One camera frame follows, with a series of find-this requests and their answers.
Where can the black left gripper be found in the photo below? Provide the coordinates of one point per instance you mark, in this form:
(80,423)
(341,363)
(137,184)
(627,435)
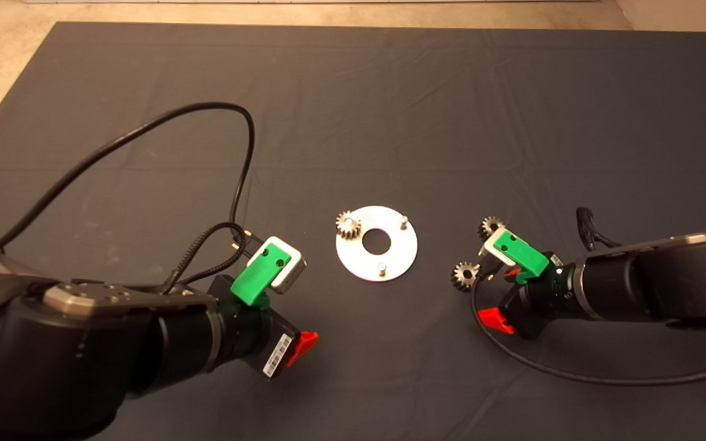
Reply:
(255,337)

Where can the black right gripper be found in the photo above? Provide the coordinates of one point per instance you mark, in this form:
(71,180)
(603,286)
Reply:
(543,300)

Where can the steel planetary gear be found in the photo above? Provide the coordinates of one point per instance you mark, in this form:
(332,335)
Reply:
(460,283)
(486,225)
(344,231)

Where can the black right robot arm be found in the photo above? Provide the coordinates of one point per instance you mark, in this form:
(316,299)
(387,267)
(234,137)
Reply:
(665,282)

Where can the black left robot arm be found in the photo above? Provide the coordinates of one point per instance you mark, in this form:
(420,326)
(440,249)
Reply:
(53,367)

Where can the round metal carrier plate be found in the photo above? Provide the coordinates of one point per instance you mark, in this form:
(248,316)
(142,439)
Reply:
(402,257)

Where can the dark grey table cloth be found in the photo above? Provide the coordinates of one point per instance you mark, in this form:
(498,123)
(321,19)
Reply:
(451,92)

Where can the green right camera mount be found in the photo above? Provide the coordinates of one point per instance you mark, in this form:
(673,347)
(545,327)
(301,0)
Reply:
(521,257)

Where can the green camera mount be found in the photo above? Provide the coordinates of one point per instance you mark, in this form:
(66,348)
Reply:
(521,257)
(255,275)

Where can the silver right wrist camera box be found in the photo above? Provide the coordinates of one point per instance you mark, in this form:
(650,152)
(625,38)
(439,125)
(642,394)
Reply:
(491,248)

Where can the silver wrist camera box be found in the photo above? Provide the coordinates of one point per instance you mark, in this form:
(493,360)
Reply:
(491,248)
(292,278)

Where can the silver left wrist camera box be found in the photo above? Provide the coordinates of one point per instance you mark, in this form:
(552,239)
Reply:
(292,278)

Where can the green left camera mount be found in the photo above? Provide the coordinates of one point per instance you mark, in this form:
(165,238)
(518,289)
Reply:
(255,275)

